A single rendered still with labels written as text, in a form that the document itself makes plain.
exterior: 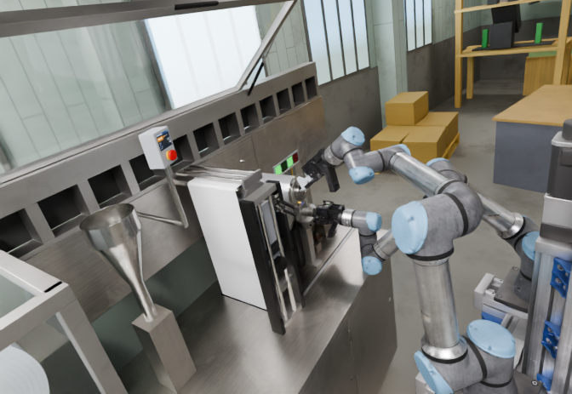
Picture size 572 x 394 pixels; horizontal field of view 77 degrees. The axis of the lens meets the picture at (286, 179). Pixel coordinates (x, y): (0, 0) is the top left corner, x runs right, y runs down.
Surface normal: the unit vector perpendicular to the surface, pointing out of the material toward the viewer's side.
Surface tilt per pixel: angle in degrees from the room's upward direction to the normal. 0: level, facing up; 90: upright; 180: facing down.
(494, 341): 7
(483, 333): 8
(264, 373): 0
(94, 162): 90
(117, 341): 90
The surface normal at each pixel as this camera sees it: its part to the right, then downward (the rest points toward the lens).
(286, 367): -0.18, -0.90
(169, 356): 0.83, 0.08
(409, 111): -0.59, 0.42
